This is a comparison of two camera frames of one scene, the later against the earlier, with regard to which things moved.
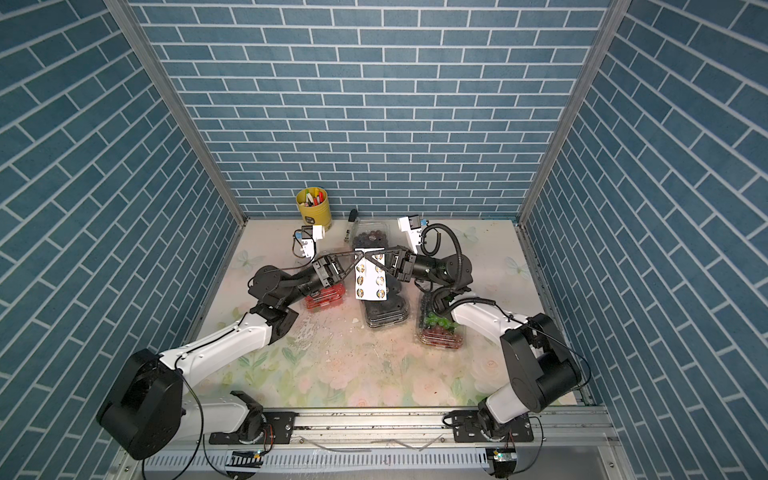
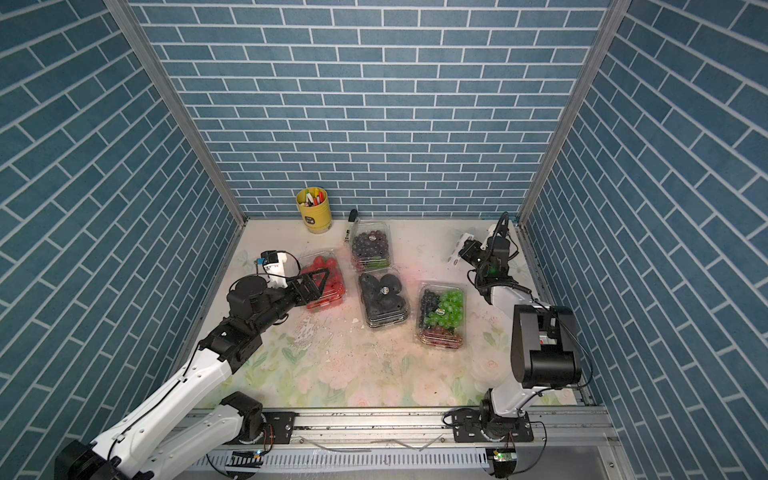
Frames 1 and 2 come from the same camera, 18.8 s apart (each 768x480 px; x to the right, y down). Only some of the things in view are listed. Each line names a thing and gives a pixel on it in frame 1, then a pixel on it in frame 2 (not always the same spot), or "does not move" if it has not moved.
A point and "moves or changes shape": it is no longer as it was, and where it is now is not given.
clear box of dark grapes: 370,234 does not move
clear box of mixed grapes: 435,329 does not move
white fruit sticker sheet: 370,279 moves or changes shape
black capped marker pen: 352,218 does not move
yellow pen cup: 314,207 does not move
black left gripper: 327,271 to 312,293
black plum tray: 386,312 does not move
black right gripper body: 409,268 to 475,255
